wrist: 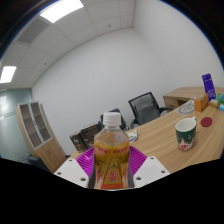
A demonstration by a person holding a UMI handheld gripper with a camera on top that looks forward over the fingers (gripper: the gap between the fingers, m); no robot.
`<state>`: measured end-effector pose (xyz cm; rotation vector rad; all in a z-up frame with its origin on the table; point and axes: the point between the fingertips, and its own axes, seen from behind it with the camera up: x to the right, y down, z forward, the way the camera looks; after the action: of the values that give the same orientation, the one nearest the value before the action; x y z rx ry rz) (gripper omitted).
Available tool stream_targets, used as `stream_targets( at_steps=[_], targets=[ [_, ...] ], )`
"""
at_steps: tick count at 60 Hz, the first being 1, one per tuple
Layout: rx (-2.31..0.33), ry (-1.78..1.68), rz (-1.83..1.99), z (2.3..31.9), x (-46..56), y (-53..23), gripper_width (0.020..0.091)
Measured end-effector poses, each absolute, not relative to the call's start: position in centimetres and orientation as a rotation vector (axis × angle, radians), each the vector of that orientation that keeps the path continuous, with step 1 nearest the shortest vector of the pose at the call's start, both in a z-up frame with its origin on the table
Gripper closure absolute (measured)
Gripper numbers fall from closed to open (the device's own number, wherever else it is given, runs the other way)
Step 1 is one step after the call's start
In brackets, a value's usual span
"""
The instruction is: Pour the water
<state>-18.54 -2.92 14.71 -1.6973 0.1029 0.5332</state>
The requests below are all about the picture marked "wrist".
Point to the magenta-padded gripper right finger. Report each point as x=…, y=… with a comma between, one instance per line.
x=150, y=170

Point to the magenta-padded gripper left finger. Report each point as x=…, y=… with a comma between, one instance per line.
x=71, y=171

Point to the orange-labelled drink bottle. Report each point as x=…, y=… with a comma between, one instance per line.
x=111, y=156

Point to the dark brown carton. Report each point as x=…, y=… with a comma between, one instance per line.
x=77, y=141
x=90, y=133

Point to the white and green leaflet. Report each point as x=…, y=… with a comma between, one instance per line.
x=132, y=136

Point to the wooden glass-door shelf cabinet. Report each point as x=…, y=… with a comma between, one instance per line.
x=43, y=140

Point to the green and white mug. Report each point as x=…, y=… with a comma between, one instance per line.
x=185, y=135

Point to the black mesh office chair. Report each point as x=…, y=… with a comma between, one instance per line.
x=146, y=108

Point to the wooden side desk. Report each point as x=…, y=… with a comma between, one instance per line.
x=183, y=95

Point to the small tan box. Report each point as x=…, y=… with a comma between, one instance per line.
x=214, y=103

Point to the purple standing pouch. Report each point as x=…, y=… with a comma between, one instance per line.
x=209, y=86

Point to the square ceiling light panel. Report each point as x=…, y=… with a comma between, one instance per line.
x=61, y=10
x=7, y=74

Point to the ceiling air vent grille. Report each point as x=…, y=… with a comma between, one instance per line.
x=32, y=30

